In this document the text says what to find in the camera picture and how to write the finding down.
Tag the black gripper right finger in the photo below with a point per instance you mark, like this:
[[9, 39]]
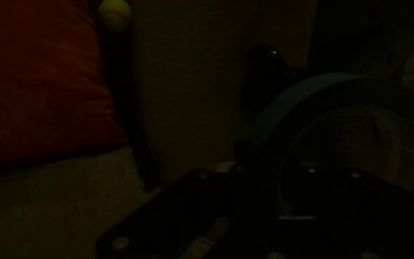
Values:
[[394, 216]]

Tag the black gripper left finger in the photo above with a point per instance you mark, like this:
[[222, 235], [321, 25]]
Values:
[[168, 216]]

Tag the orange pillow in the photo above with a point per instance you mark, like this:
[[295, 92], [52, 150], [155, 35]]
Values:
[[39, 81]]

